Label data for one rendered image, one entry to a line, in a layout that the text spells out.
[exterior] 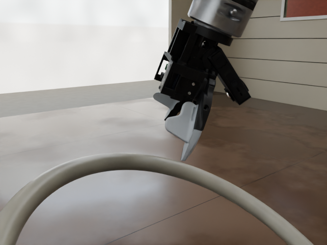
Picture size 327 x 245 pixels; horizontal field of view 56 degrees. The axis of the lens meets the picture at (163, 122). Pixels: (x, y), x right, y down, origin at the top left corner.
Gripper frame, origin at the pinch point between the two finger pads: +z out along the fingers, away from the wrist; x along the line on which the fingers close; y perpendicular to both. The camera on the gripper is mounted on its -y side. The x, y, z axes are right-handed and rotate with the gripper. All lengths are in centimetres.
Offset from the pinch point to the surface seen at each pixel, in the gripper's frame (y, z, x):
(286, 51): -418, -11, -605
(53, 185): 18.8, 5.0, 12.9
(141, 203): -70, 151, -175
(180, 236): -89, 133, -122
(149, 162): 3.6, 4.8, 1.7
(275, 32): -392, -41, -643
